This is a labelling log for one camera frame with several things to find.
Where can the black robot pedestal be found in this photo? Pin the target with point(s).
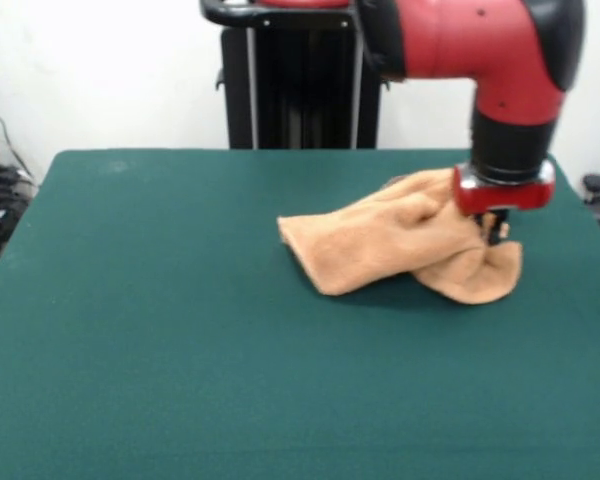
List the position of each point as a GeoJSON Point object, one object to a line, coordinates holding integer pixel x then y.
{"type": "Point", "coordinates": [290, 90]}

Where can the tan terry towel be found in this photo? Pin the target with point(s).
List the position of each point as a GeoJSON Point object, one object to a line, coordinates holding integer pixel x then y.
{"type": "Point", "coordinates": [380, 245]}

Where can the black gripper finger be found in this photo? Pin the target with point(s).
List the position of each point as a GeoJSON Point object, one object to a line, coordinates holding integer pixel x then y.
{"type": "Point", "coordinates": [497, 227]}
{"type": "Point", "coordinates": [481, 224]}

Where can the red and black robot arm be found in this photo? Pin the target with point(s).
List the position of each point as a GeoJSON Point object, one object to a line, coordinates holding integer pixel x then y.
{"type": "Point", "coordinates": [480, 45]}

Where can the dark green table cloth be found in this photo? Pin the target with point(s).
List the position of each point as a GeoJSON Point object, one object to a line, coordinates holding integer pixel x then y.
{"type": "Point", "coordinates": [180, 375]}

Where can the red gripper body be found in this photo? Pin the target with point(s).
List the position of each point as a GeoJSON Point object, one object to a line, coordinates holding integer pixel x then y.
{"type": "Point", "coordinates": [500, 197]}

